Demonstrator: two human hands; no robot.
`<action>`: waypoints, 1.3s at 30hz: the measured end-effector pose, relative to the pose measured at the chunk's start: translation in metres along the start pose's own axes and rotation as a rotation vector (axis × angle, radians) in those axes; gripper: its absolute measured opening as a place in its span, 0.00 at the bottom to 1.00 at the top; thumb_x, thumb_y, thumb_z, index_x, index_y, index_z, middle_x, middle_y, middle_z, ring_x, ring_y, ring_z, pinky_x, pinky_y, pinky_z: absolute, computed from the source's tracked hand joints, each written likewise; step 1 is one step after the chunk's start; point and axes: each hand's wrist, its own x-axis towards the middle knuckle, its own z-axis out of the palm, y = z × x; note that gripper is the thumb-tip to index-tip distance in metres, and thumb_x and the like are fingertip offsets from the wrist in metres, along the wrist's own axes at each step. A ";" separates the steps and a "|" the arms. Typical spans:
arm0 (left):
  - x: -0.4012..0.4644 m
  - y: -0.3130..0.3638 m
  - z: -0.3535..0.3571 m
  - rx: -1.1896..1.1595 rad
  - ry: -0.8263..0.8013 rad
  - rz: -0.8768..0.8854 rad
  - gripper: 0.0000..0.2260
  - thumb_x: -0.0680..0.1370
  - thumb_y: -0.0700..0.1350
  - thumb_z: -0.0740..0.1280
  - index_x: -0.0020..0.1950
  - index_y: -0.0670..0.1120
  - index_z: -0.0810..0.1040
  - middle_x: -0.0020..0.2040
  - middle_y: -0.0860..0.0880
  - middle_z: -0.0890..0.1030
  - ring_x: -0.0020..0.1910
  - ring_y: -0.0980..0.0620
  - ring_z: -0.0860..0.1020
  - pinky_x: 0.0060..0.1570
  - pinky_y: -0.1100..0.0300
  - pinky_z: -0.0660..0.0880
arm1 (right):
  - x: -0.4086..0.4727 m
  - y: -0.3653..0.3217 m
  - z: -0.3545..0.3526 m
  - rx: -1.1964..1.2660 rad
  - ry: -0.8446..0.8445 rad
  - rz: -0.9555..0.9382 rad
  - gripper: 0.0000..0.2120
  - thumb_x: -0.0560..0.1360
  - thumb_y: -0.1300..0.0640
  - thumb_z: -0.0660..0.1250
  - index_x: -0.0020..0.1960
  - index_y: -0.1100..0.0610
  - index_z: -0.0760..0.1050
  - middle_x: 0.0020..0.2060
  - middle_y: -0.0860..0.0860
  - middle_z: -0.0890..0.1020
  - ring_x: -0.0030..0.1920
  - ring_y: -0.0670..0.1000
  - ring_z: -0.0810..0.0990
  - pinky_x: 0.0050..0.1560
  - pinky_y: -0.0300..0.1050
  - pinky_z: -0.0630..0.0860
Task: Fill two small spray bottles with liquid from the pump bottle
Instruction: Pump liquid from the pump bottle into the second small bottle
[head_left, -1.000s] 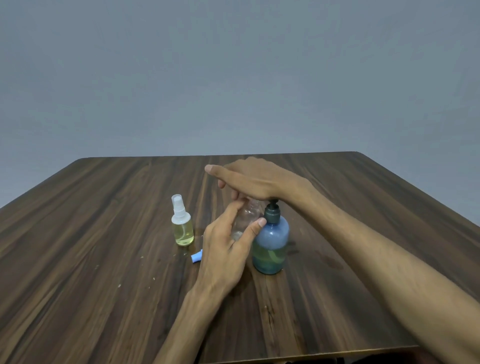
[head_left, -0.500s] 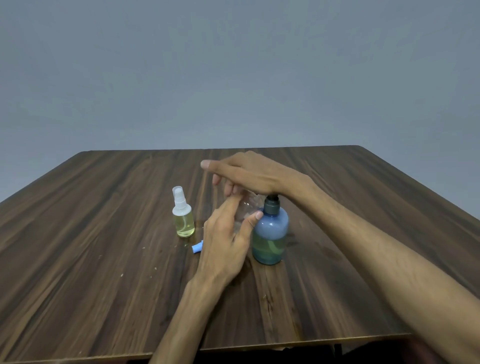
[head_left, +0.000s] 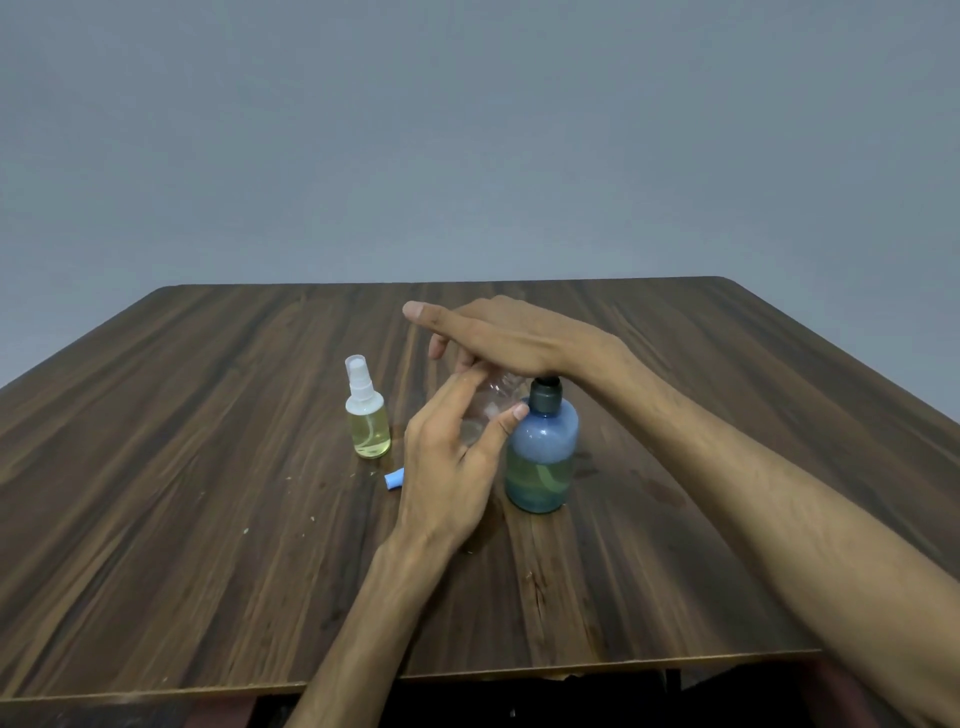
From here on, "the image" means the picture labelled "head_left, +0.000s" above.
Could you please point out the maroon table leg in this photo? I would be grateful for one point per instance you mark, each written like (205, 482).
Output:
(217, 712)
(847, 694)

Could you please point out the white spray cap with tube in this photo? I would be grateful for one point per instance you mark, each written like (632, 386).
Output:
(360, 379)

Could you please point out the person's right hand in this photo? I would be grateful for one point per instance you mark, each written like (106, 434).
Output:
(525, 337)

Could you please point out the blue spray cap with tube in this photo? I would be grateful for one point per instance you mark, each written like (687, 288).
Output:
(395, 478)

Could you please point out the person's left hand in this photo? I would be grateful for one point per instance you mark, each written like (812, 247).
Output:
(442, 480)

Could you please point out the person's right forearm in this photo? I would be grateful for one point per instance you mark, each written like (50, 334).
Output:
(787, 510)

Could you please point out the blue green pump bottle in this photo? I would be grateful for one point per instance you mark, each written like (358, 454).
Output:
(544, 457)

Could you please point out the person's left forearm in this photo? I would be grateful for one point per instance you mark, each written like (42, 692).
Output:
(360, 637)

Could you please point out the blue-capped small spray bottle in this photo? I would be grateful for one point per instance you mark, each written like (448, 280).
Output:
(487, 401)

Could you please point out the clear small bottle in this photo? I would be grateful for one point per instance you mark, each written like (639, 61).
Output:
(369, 431)

